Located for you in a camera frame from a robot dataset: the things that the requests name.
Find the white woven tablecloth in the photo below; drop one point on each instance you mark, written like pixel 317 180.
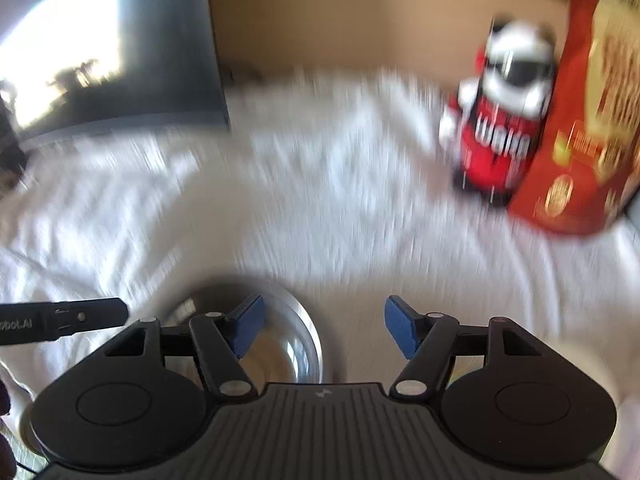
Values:
pixel 335 187

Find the red waka bear figurine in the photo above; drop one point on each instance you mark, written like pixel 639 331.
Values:
pixel 492 123

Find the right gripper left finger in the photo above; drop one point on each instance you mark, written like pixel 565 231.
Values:
pixel 220 341

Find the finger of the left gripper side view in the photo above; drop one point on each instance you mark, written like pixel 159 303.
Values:
pixel 74 317

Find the stainless steel bowl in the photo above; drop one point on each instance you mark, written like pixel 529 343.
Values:
pixel 289 348

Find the black curved monitor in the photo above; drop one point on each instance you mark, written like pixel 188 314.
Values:
pixel 74 67

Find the red quail eggs bag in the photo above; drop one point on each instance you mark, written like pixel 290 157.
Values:
pixel 586 168

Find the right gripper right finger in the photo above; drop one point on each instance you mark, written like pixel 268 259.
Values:
pixel 427 342

